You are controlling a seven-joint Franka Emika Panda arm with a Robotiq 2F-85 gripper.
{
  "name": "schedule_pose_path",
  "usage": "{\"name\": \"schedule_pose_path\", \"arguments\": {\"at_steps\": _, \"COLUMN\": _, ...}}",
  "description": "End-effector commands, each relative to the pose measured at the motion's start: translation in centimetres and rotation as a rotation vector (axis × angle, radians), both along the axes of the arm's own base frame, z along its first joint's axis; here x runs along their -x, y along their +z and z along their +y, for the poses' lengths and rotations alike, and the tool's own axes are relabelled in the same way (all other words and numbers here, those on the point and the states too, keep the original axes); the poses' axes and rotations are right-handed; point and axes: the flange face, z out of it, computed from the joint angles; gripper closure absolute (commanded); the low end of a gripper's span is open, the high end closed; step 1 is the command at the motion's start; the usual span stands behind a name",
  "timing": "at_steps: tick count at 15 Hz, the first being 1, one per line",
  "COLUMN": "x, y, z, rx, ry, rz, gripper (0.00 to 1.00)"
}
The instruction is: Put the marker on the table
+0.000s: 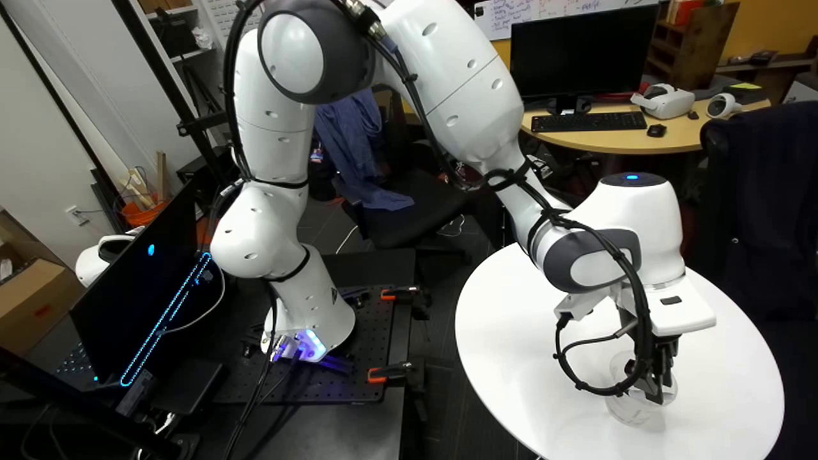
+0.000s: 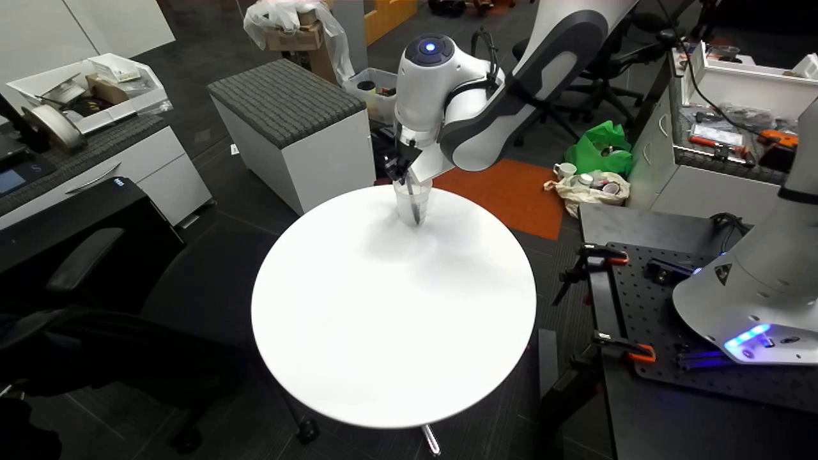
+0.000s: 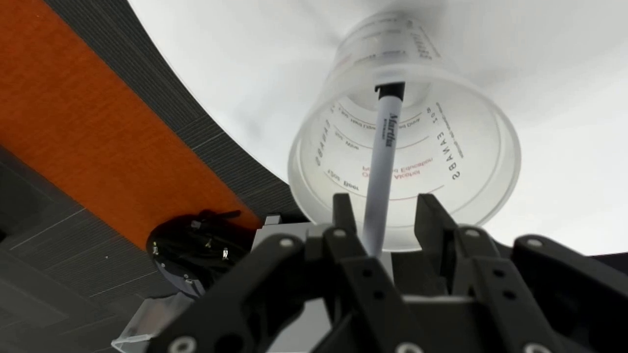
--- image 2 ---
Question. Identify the white plastic bag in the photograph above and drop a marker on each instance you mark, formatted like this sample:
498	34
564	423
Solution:
281	16

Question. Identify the clear plastic bin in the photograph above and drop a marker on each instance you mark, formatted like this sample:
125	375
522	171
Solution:
371	89

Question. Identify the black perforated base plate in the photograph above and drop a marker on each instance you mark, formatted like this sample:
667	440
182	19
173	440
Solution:
648	315

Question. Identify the green plastic bag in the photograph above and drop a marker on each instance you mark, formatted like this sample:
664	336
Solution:
603	148

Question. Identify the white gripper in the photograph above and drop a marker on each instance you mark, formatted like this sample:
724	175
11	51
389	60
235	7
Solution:
435	162

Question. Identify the orange floor mat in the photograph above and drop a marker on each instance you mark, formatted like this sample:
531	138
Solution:
511	194

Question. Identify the white cabinet with grey cushion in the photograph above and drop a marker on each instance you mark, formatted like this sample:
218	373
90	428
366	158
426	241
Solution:
290	135

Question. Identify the white equipment cart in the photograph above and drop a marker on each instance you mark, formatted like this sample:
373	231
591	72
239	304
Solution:
680	186

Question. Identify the white table leg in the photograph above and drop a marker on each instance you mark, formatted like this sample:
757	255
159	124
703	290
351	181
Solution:
429	440

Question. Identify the clear plastic cup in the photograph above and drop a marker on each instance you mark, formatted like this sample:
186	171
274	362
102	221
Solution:
401	204

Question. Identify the yellow cabinet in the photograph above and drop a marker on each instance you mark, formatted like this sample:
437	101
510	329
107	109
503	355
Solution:
386	16

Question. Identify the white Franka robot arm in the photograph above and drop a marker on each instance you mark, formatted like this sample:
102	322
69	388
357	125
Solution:
425	85

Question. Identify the orange tool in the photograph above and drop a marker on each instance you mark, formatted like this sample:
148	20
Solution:
783	138

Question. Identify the white tray with clutter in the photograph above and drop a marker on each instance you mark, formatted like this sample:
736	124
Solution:
102	85

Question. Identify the black padded office chair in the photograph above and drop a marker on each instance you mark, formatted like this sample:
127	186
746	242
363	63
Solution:
127	290

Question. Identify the crumpled beige bag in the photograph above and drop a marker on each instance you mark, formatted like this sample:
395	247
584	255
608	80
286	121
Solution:
589	186

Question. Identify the white tape roll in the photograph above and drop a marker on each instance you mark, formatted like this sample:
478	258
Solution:
51	125

